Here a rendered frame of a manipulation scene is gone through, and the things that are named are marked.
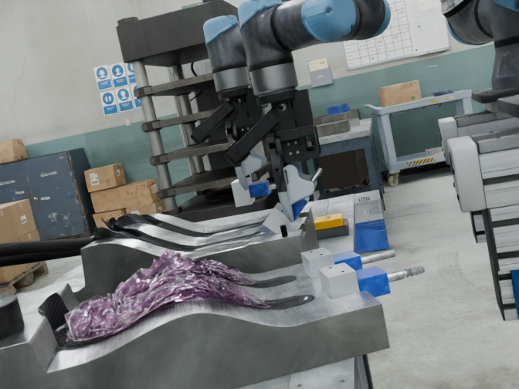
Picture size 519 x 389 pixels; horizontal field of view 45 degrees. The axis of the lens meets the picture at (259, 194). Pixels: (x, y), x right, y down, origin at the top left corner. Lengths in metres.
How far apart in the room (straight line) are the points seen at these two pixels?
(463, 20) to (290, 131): 0.63
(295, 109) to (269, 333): 0.44
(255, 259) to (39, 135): 7.83
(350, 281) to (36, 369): 0.37
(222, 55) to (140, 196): 6.55
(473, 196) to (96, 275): 0.62
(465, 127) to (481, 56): 6.27
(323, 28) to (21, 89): 8.02
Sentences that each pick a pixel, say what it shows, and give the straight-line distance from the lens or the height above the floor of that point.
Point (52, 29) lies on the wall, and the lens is 8.63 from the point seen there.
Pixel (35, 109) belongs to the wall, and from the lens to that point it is 8.75.
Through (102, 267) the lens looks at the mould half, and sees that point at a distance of 1.10.
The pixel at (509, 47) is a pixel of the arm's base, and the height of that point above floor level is 1.12.
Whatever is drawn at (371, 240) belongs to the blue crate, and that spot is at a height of 0.08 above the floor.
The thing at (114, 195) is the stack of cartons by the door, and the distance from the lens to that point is 7.96.
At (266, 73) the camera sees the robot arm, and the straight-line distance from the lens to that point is 1.01.
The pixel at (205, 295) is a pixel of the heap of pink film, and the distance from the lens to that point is 0.75.
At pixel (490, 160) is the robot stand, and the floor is 0.97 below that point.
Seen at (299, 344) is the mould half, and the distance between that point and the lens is 0.72.
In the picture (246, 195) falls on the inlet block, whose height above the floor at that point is 0.93.
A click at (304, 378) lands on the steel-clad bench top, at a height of 0.80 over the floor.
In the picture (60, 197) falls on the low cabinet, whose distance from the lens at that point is 8.13.
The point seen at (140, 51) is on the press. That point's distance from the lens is 5.27.
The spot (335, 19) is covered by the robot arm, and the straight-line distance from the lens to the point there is 0.94.
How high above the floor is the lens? 1.09
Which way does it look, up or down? 7 degrees down
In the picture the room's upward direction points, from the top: 12 degrees counter-clockwise
